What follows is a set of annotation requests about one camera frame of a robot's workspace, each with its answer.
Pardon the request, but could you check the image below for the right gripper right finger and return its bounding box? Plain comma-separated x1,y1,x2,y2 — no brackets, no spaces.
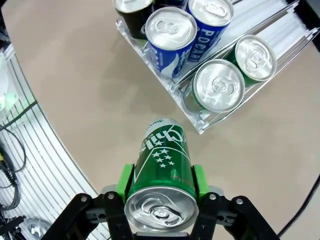
192,164,280,240

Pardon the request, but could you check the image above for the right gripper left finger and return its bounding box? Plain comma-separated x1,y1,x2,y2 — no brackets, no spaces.
48,163,136,240

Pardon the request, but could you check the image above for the green Chilsung cider can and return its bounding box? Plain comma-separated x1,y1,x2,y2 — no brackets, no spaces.
183,59,246,114
223,34,277,88
124,117,200,231

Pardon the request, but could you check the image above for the clear plastic can dispenser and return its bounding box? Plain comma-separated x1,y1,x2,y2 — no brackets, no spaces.
114,0,320,135

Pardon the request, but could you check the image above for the blue Pocari Sweat can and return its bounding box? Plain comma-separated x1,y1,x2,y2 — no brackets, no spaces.
144,6,198,79
186,0,235,63

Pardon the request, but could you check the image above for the black Pepsi can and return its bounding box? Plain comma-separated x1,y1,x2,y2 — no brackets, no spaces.
114,0,155,40

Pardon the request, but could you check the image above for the black floor cable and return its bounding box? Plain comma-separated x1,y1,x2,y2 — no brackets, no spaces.
0,124,28,212

